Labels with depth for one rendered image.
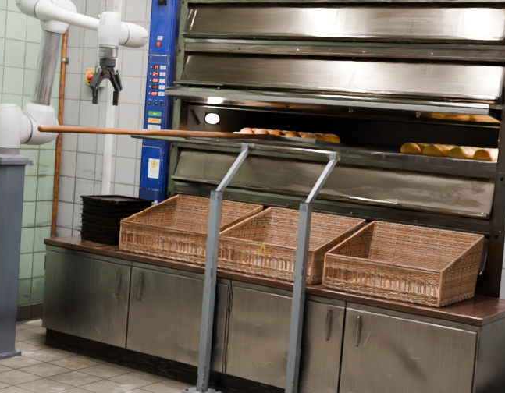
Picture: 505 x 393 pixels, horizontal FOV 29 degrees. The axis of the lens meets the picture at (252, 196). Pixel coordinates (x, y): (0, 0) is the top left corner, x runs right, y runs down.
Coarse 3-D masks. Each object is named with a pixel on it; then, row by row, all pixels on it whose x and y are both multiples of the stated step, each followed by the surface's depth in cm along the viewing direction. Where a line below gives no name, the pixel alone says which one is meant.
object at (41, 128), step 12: (48, 132) 408; (60, 132) 414; (72, 132) 419; (84, 132) 425; (96, 132) 431; (108, 132) 438; (120, 132) 444; (132, 132) 451; (144, 132) 458; (156, 132) 465; (168, 132) 473; (180, 132) 481; (192, 132) 489; (204, 132) 498; (216, 132) 508
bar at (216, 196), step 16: (208, 144) 478; (224, 144) 472; (240, 144) 467; (256, 144) 462; (240, 160) 462; (336, 160) 439; (320, 176) 433; (304, 208) 422; (208, 224) 450; (304, 224) 422; (208, 240) 451; (304, 240) 422; (208, 256) 451; (304, 256) 423; (208, 272) 451; (304, 272) 425; (208, 288) 451; (304, 288) 426; (208, 304) 451; (208, 320) 452; (208, 336) 454; (208, 352) 455; (288, 352) 428; (208, 368) 456; (288, 368) 428; (288, 384) 428
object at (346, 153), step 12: (264, 144) 504; (276, 144) 500; (288, 144) 496; (300, 144) 497; (348, 156) 477; (360, 156) 473; (372, 156) 470; (384, 156) 466; (396, 156) 463; (408, 156) 459; (420, 156) 456; (468, 168) 443; (480, 168) 440; (492, 168) 437
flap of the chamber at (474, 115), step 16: (176, 96) 520; (192, 96) 511; (208, 96) 504; (224, 96) 499; (240, 96) 493; (256, 96) 488; (352, 112) 479; (368, 112) 470; (384, 112) 462; (400, 112) 454; (416, 112) 447; (432, 112) 439; (448, 112) 432; (464, 112) 428; (480, 112) 424
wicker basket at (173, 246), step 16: (160, 208) 519; (176, 208) 530; (192, 208) 524; (208, 208) 519; (224, 208) 514; (240, 208) 509; (256, 208) 498; (128, 224) 491; (144, 224) 485; (160, 224) 520; (176, 224) 527; (192, 224) 522; (224, 224) 511; (128, 240) 492; (144, 240) 486; (160, 240) 522; (176, 240) 475; (192, 240) 470; (160, 256) 480; (176, 256) 475; (192, 256) 470
